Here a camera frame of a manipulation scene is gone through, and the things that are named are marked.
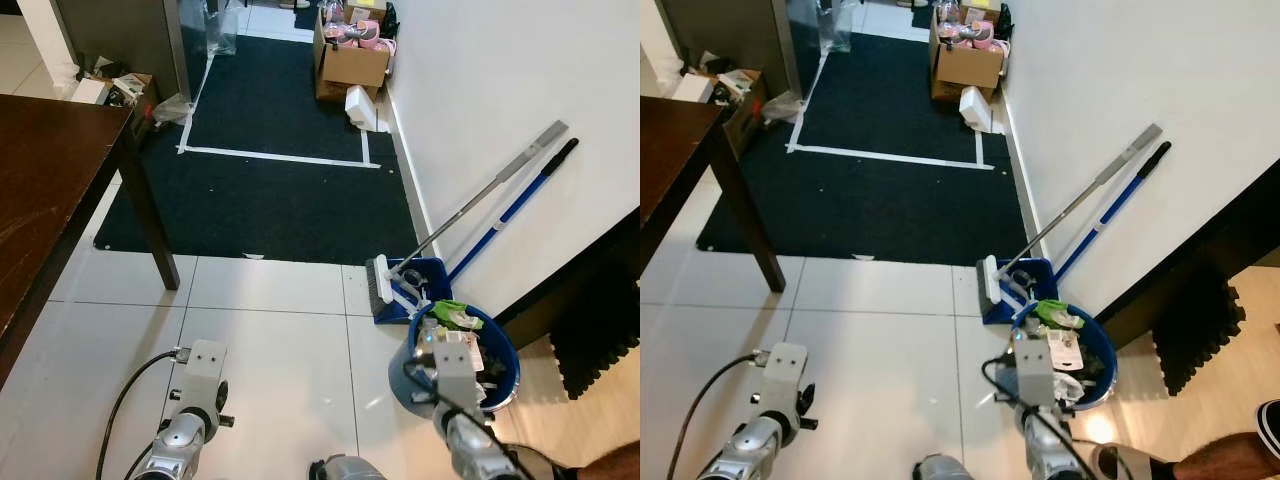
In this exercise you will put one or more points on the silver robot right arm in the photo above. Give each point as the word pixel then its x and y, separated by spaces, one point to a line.
pixel 1060 445
pixel 480 445

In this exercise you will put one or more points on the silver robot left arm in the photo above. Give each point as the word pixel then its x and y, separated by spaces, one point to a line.
pixel 745 445
pixel 175 445

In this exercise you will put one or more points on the white printed paper tag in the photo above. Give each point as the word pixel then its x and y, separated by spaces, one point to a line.
pixel 1070 352

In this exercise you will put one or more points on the blue plastic bucket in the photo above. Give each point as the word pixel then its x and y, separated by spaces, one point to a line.
pixel 505 360
pixel 1105 360

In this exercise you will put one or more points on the green plastic package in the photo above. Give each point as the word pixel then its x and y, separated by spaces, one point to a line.
pixel 1060 312
pixel 458 313

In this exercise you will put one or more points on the grey slide slipper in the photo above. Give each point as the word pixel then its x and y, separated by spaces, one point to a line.
pixel 1120 460

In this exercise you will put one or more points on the black sock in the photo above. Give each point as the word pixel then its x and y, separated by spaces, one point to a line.
pixel 1155 468

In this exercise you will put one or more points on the black foam puzzle mat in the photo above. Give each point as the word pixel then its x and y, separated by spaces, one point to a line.
pixel 1200 335
pixel 600 340

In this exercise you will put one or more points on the dark carpet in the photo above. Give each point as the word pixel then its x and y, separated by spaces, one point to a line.
pixel 280 200
pixel 900 200

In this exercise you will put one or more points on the white floor tape strip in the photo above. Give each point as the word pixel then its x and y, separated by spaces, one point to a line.
pixel 981 147
pixel 890 157
pixel 366 147
pixel 195 108
pixel 805 105
pixel 280 156

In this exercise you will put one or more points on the black white striped shorts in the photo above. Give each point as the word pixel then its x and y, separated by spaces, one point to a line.
pixel 1268 420

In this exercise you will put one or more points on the brown wooden table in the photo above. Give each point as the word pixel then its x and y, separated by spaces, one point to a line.
pixel 665 160
pixel 50 170

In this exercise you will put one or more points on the cardboard box with red mark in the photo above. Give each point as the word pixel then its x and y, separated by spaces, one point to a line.
pixel 748 118
pixel 140 108

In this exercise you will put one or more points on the clear crumpled plastic bag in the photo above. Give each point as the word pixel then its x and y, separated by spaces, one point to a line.
pixel 782 106
pixel 172 110

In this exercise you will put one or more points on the white small box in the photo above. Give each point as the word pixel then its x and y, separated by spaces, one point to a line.
pixel 976 108
pixel 361 108

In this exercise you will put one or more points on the white flat carton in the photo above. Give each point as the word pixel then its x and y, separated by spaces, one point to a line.
pixel 690 89
pixel 88 90

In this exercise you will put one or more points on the large open cardboard box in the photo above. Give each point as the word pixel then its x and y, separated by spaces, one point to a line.
pixel 355 65
pixel 968 65

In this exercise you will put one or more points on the pink plastic item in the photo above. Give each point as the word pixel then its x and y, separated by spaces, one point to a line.
pixel 988 36
pixel 375 38
pixel 955 33
pixel 340 33

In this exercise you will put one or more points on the clear plastic container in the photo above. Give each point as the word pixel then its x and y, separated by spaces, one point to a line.
pixel 215 25
pixel 820 25

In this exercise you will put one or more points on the grey metal cabinet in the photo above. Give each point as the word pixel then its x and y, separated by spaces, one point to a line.
pixel 725 35
pixel 115 35

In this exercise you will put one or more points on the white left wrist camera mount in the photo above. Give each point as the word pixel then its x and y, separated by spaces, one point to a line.
pixel 205 370
pixel 786 372

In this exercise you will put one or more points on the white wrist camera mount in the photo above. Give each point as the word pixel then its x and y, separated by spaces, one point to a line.
pixel 205 370
pixel 1035 368
pixel 786 372
pixel 455 365

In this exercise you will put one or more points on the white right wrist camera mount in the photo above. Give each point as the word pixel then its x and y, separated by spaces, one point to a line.
pixel 455 365
pixel 1035 368

